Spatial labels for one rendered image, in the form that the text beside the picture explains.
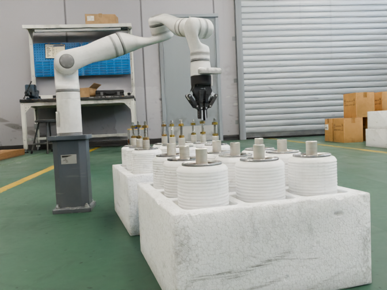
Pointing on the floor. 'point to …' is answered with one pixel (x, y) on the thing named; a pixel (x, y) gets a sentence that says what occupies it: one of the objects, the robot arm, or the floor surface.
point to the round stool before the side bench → (46, 134)
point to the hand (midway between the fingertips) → (202, 115)
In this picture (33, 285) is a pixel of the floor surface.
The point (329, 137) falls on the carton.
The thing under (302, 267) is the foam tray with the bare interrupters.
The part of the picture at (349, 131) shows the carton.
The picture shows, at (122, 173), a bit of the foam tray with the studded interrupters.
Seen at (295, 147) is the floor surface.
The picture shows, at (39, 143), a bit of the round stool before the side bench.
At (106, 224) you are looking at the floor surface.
